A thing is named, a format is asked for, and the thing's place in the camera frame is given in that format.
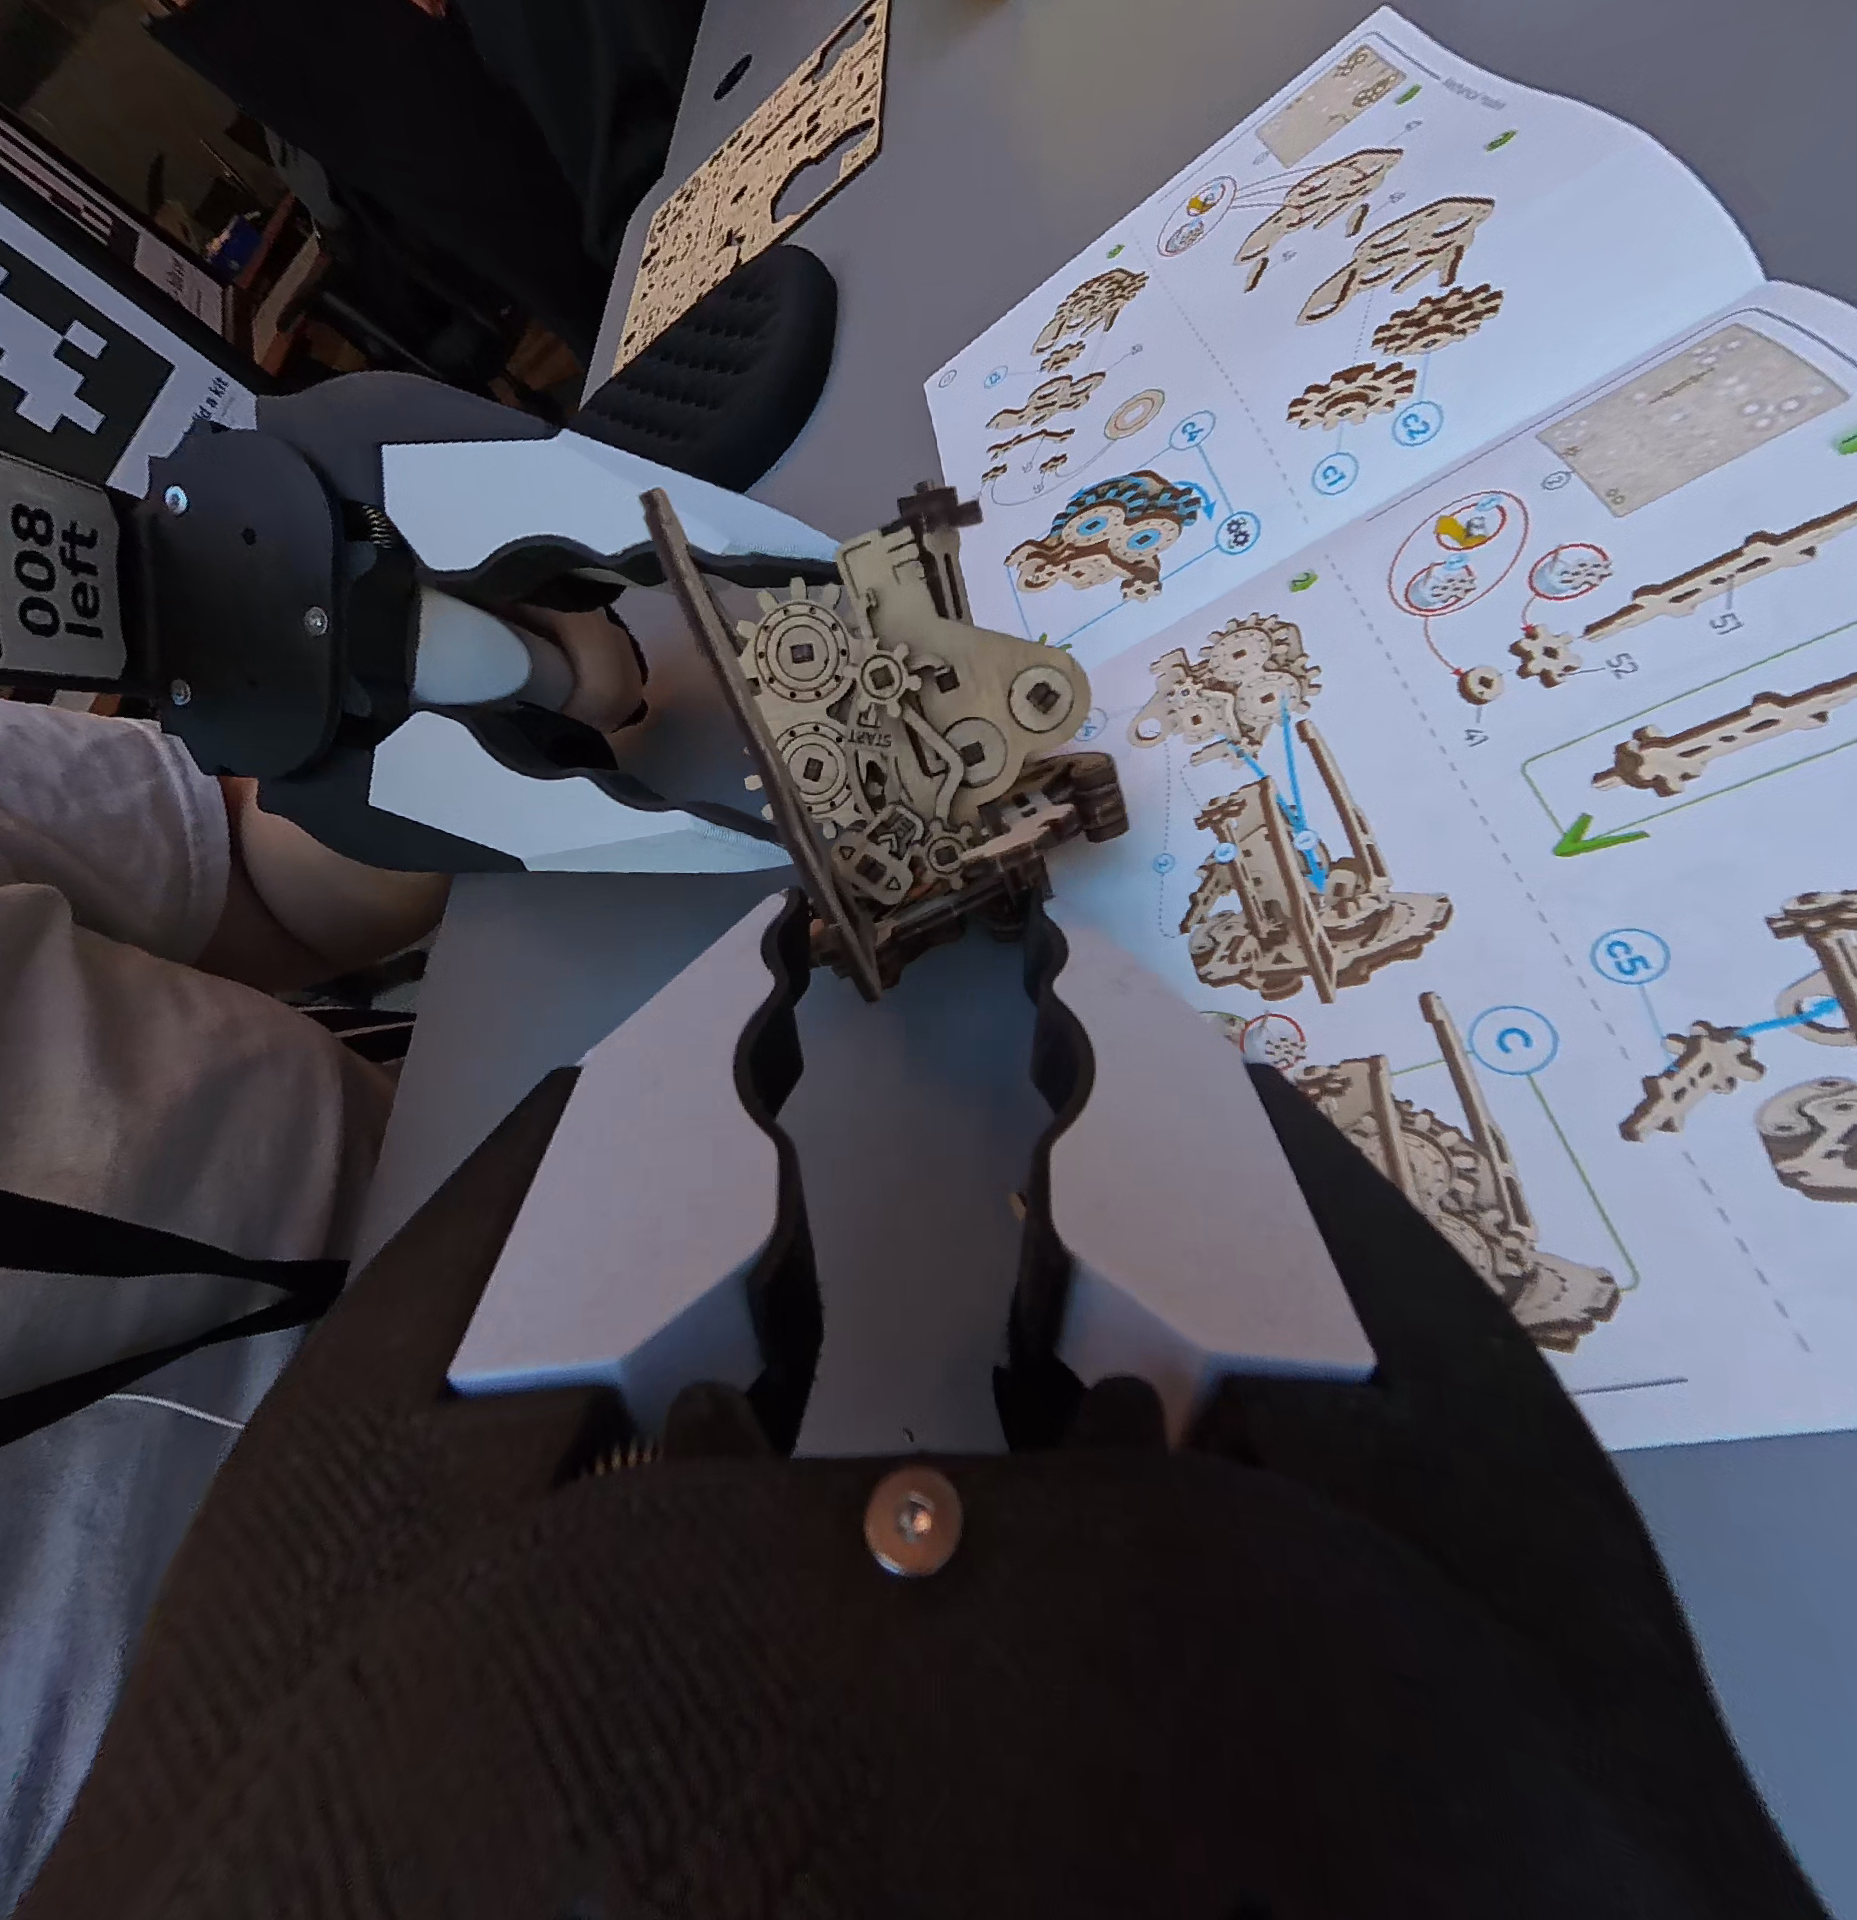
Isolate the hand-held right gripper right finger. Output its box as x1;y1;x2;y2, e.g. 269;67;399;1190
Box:
1002;894;1385;1452

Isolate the black wrist rest pad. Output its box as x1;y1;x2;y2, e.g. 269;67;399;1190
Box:
575;242;838;497

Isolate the laser-cut plywood parts sheet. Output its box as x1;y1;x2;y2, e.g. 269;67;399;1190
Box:
612;0;891;373

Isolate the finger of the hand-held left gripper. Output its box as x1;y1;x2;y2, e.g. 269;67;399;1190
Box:
371;430;853;704
364;694;797;872

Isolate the black white striped cloth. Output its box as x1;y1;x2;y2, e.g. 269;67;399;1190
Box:
289;951;421;1040

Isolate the person's left forearm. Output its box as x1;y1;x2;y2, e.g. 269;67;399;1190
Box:
230;779;448;996

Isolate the person's left hand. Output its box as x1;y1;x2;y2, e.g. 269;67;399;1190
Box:
546;607;649;737

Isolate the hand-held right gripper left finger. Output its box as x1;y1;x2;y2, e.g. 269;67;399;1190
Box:
447;886;821;1452

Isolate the wooden gear model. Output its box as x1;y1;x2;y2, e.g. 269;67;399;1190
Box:
642;484;1128;1003

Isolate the white assembly instruction booklet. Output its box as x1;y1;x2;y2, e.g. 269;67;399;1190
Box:
925;4;1857;1452

